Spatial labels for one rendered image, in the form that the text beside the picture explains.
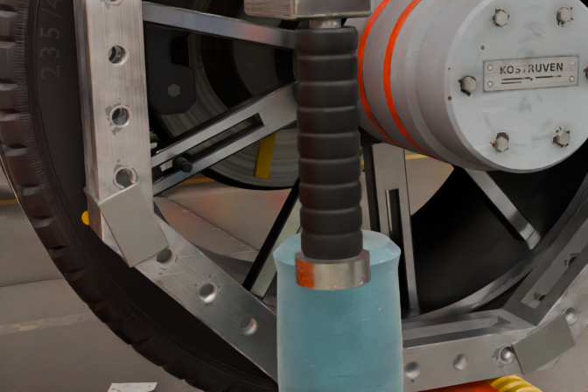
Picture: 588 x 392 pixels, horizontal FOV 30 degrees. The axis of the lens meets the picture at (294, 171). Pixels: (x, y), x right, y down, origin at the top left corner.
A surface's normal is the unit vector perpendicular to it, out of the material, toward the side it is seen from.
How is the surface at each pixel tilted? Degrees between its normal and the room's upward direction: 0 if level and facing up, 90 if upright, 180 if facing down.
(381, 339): 88
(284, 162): 90
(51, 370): 0
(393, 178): 90
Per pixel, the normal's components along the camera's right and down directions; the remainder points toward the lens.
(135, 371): -0.04, -0.98
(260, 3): -0.94, 0.09
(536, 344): 0.33, 0.15
